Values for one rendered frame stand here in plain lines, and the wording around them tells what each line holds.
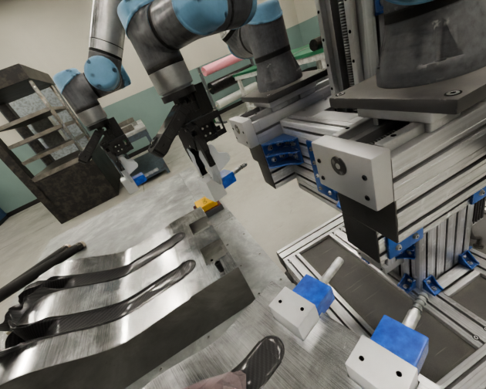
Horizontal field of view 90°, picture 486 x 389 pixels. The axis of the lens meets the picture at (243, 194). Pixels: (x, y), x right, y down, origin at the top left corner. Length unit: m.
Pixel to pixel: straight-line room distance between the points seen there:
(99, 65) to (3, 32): 6.59
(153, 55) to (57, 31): 6.64
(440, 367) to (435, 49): 0.87
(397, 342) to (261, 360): 0.15
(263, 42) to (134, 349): 0.79
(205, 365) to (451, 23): 0.53
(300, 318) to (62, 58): 6.95
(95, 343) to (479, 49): 0.66
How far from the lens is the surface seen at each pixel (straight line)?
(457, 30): 0.46
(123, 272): 0.59
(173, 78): 0.51
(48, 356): 0.48
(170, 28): 0.47
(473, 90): 0.40
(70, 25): 7.12
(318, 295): 0.36
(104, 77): 0.74
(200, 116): 0.54
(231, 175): 0.58
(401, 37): 0.46
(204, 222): 0.58
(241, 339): 0.38
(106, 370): 0.49
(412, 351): 0.33
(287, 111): 0.84
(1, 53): 7.29
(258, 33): 0.84
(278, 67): 0.83
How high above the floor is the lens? 1.16
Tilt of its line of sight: 28 degrees down
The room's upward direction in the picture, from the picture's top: 24 degrees counter-clockwise
